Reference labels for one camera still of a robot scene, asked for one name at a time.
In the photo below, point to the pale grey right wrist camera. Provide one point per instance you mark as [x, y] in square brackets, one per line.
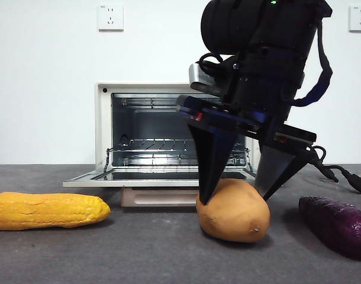
[201, 75]

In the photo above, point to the yellow corn cob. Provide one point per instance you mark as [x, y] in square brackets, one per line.
[50, 211]

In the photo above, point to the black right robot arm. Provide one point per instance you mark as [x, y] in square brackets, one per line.
[272, 44]

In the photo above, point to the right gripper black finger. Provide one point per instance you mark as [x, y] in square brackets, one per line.
[210, 159]
[272, 168]

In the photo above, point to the purple eggplant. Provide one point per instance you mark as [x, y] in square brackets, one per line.
[337, 227]

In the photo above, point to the white wall socket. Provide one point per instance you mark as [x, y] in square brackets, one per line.
[110, 17]
[360, 18]

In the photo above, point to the white Toshiba toaster oven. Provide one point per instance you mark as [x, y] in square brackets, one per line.
[103, 124]

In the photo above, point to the brown potato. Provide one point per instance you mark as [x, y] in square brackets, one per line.
[233, 219]

